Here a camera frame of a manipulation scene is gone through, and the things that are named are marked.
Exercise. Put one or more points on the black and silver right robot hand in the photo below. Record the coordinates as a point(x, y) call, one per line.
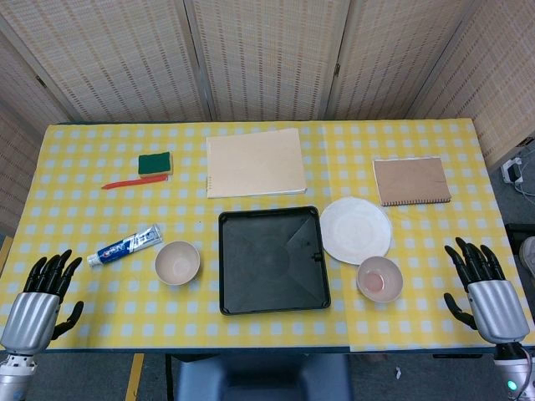
point(497, 309)

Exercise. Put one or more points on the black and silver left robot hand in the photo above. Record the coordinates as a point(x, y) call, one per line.
point(31, 317)

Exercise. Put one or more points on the beige bowl with pink bottom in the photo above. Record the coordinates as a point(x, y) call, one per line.
point(380, 282)

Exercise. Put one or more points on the plain beige bowl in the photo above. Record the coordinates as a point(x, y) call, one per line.
point(177, 263)

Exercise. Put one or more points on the white round plate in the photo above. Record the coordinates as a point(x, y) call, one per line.
point(355, 231)

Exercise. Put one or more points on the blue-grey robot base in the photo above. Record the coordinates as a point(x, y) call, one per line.
point(263, 380)

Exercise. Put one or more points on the black square plastic tray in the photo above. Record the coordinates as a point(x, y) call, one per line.
point(271, 267)

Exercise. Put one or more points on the black box on floor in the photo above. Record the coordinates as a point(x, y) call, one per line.
point(516, 238)

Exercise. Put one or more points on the yellow checked tablecloth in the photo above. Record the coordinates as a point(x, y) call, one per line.
point(125, 309)

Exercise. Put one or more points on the blue and white toothpaste tube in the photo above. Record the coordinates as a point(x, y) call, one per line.
point(121, 248)

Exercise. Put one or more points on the white power adapter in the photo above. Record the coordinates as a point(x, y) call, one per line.
point(513, 170)

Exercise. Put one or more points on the brown spiral notebook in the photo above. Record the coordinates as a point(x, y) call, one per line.
point(411, 181)

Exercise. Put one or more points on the green and yellow sponge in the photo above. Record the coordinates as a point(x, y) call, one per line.
point(154, 163)

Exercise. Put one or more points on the large beige notebook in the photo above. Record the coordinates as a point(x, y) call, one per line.
point(255, 163)

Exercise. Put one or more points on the woven folding screen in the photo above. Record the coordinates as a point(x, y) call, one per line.
point(267, 58)

